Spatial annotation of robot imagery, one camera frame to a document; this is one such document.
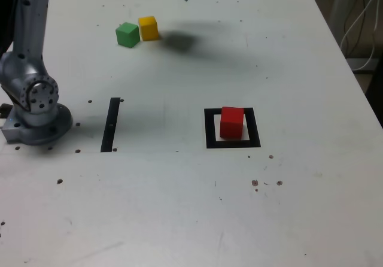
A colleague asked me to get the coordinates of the yellow cube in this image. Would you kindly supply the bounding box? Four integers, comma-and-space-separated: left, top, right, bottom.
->
138, 16, 160, 42

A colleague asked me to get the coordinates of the green cube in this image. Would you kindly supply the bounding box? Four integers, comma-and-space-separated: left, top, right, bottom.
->
115, 22, 141, 49

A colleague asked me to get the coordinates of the red cube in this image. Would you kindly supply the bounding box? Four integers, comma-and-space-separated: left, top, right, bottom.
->
219, 106, 245, 139

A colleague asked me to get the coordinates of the black tape square outline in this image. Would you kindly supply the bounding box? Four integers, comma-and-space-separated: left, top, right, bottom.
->
203, 107, 262, 149

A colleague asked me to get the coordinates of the black tape strip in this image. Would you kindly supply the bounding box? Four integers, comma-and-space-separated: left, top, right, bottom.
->
100, 97, 121, 153

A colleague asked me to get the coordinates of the white cable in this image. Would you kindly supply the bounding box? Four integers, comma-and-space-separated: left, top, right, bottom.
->
340, 0, 383, 59
354, 2, 378, 70

